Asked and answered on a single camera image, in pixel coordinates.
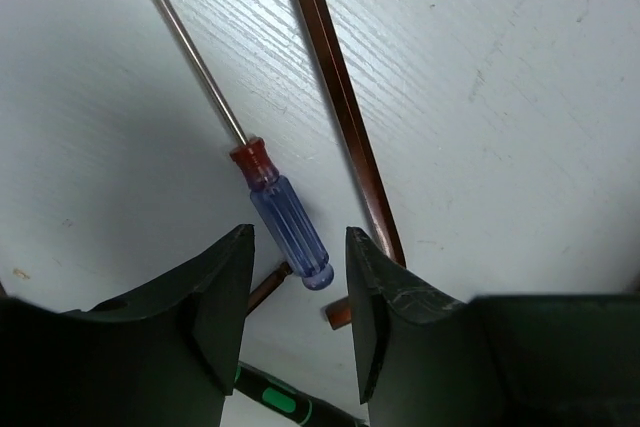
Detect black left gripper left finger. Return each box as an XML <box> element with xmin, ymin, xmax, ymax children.
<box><xmin>1</xmin><ymin>224</ymin><xmax>254</xmax><ymax>426</ymax></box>

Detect long brown hex key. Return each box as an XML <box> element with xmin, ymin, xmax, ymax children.
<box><xmin>278</xmin><ymin>0</ymin><xmax>407</xmax><ymax>331</ymax></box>

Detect green black screwdriver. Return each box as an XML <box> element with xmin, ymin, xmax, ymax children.
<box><xmin>234</xmin><ymin>362</ymin><xmax>367</xmax><ymax>427</ymax></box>

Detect blue red screwdriver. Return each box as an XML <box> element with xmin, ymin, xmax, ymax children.
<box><xmin>152</xmin><ymin>0</ymin><xmax>334</xmax><ymax>291</ymax></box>

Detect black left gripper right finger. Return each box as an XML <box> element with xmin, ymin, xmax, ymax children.
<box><xmin>346</xmin><ymin>228</ymin><xmax>639</xmax><ymax>426</ymax></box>

